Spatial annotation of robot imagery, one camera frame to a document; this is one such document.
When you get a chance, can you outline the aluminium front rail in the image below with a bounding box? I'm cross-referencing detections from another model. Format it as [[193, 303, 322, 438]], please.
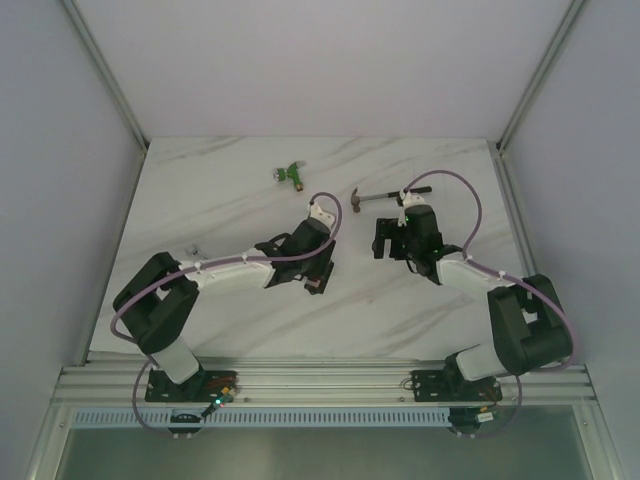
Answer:
[[52, 352, 597, 408]]

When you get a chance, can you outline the slotted grey cable duct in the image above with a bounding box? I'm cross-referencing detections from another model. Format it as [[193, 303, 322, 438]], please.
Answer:
[[70, 406, 476, 429]]

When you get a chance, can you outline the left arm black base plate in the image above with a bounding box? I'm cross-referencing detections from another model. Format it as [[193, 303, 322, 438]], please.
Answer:
[[145, 369, 237, 403]]

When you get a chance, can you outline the clear plastic fuse box cover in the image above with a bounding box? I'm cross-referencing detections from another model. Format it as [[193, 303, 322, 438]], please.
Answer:
[[304, 278, 326, 295]]

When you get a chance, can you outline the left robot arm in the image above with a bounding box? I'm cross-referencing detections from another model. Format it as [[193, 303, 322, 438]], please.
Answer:
[[113, 213, 336, 402]]

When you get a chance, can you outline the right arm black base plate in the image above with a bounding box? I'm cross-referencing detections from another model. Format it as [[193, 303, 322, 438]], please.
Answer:
[[410, 369, 503, 404]]

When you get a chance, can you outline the left aluminium frame post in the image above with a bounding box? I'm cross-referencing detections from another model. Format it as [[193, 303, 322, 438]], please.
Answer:
[[59, 0, 150, 156]]

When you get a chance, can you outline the black fuse box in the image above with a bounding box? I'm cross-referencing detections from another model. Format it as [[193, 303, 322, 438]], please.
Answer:
[[304, 262, 334, 295]]

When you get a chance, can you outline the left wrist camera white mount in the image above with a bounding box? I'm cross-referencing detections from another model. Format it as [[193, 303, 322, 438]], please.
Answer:
[[308, 201, 336, 229]]

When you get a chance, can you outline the hammer with black handle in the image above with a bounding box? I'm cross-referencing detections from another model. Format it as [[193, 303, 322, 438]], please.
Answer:
[[350, 186, 433, 213]]

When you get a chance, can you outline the aluminium frame post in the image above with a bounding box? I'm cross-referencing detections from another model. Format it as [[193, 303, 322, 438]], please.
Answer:
[[494, 0, 589, 151], [59, 0, 150, 156]]

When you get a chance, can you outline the right aluminium frame post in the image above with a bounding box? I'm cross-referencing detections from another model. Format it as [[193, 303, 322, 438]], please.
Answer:
[[494, 0, 589, 151]]

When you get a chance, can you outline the green spray gun toy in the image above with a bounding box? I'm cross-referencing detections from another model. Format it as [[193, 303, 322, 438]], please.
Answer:
[[273, 161, 306, 192]]

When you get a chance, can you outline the grey metal bolt tool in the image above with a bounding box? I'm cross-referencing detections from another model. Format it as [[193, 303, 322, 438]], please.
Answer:
[[186, 245, 200, 256]]

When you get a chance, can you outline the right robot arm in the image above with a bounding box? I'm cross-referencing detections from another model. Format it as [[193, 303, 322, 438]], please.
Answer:
[[372, 205, 574, 401]]

